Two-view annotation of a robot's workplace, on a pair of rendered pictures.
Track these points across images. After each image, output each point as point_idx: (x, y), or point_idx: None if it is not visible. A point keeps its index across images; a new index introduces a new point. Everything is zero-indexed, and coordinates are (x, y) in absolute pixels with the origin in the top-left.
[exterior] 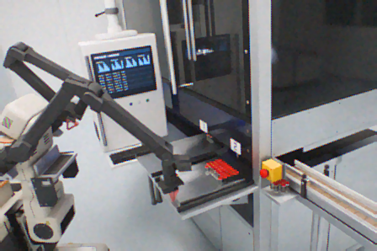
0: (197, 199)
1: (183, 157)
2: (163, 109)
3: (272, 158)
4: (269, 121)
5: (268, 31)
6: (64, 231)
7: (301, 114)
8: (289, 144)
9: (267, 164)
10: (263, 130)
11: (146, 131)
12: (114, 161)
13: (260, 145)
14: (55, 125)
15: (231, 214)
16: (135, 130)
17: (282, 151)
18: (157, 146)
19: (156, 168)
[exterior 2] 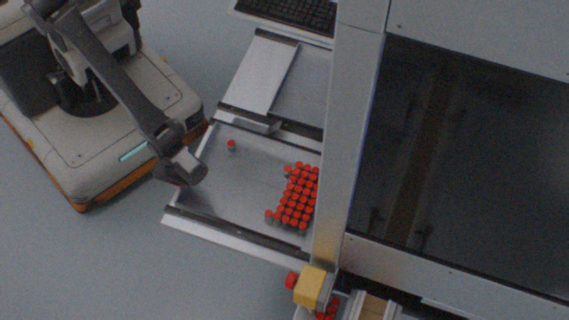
0: (205, 215)
1: (186, 160)
2: None
3: (327, 273)
4: (339, 232)
5: (356, 129)
6: (93, 78)
7: (428, 265)
8: (384, 277)
9: (301, 276)
10: (323, 233)
11: (123, 100)
12: (238, 4)
13: (312, 244)
14: None
15: None
16: (107, 87)
17: (365, 274)
18: (139, 129)
19: (248, 91)
